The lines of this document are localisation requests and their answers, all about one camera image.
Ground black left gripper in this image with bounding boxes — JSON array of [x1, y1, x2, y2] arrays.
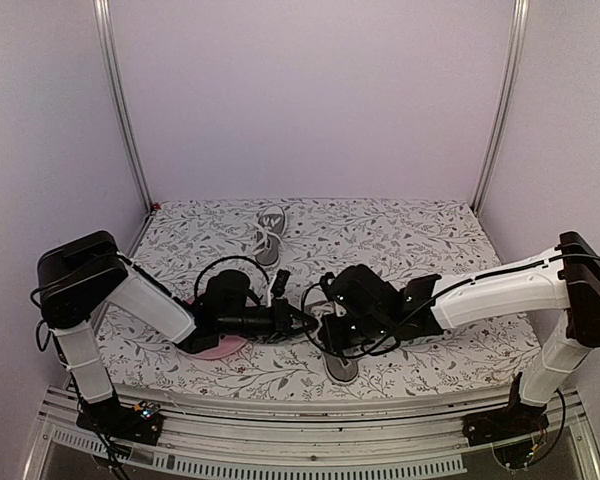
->
[[218, 298, 317, 344]]

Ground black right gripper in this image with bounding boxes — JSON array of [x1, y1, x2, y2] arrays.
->
[[319, 311, 391, 352]]

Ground grey sneaker with red sole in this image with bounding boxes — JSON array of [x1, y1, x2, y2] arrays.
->
[[252, 205, 287, 267]]

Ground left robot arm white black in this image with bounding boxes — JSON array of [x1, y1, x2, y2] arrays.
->
[[30, 230, 318, 446]]

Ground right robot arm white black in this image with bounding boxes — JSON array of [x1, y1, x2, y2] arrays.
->
[[318, 232, 600, 446]]

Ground pink plastic plate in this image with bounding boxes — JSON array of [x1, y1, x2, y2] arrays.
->
[[178, 297, 248, 360]]

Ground floral patterned table mat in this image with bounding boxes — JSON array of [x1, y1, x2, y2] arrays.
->
[[83, 198, 546, 405]]

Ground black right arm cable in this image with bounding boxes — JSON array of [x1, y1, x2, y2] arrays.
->
[[300, 280, 421, 359]]

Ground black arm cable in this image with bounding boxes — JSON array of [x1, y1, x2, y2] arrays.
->
[[300, 280, 421, 359], [192, 256, 271, 301]]

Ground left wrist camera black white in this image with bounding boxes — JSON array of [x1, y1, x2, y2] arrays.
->
[[266, 269, 291, 307]]

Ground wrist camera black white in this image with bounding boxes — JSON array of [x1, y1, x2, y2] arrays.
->
[[266, 269, 291, 307], [319, 272, 343, 305]]

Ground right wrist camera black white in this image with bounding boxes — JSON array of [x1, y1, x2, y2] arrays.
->
[[319, 272, 343, 305]]

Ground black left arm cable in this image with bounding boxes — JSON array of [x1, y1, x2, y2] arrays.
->
[[192, 256, 271, 301]]

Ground aluminium front rail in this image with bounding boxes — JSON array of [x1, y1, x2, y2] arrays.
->
[[20, 388, 600, 480]]

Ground right aluminium frame post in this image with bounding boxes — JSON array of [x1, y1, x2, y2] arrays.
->
[[471, 0, 530, 217]]

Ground aluminium frame post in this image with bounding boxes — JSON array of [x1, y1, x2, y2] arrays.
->
[[93, 0, 154, 214], [471, 0, 530, 217]]

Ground left aluminium frame post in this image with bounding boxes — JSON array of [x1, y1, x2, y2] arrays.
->
[[93, 0, 154, 214]]

